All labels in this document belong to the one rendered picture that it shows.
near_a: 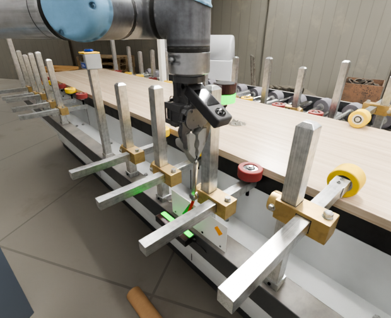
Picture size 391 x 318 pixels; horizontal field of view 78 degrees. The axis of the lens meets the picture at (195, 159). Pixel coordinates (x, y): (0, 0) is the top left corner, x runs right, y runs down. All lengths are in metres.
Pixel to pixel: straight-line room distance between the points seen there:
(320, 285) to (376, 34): 5.60
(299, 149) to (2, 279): 1.34
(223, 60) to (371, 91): 2.52
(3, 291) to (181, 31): 1.33
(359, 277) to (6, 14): 1.00
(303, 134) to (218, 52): 4.12
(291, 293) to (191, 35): 0.65
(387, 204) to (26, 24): 0.87
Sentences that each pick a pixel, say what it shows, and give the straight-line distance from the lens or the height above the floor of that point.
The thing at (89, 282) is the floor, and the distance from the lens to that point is 1.70.
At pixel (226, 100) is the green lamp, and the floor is 1.14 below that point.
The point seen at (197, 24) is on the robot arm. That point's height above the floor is 1.30.
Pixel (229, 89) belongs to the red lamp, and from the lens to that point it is 0.63.
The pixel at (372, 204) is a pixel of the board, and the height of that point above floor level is 0.90.
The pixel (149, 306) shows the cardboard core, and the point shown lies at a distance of 1.43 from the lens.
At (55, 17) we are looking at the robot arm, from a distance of 0.46.
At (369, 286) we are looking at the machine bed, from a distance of 0.89.
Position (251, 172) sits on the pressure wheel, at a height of 0.91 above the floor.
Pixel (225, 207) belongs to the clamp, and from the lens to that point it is 0.68.
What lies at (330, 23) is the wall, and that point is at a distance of 5.98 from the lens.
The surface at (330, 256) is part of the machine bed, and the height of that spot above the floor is 0.70.
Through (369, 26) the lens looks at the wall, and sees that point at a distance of 6.12.
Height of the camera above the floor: 1.29
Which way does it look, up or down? 27 degrees down
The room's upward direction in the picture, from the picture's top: straight up
